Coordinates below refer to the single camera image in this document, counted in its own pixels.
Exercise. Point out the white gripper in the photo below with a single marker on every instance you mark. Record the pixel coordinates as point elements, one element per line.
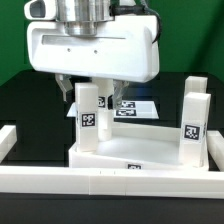
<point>122,49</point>

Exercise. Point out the white desk top tray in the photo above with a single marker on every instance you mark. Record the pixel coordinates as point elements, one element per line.
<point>135,146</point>

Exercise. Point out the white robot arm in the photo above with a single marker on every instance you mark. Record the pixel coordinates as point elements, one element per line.
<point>82,17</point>

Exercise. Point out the white marker base plate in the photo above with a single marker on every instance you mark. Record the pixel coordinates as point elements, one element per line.
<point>129,109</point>

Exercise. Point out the white left fence wall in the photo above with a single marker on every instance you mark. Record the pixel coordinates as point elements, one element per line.
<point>8,138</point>

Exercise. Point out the white fence wall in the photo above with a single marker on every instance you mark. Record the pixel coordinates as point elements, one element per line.
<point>215,143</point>
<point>119,182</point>
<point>8,138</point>

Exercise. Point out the white front fence wall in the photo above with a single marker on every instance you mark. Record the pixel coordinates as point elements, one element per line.
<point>119,182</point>

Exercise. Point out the white right fence wall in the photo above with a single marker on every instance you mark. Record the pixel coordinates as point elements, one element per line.
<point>215,143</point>

